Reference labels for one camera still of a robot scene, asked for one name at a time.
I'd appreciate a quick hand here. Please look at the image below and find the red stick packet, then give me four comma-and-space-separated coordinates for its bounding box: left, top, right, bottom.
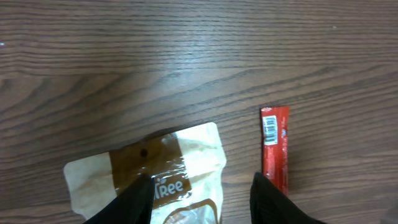
261, 106, 290, 196

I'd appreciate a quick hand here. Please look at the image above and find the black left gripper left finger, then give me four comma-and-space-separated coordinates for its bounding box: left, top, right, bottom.
83, 174, 155, 224

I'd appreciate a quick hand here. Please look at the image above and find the beige snack pouch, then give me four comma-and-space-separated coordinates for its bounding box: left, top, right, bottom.
63, 123, 226, 223

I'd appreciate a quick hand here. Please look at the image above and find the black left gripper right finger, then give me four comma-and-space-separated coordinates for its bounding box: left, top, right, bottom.
250, 172, 325, 224

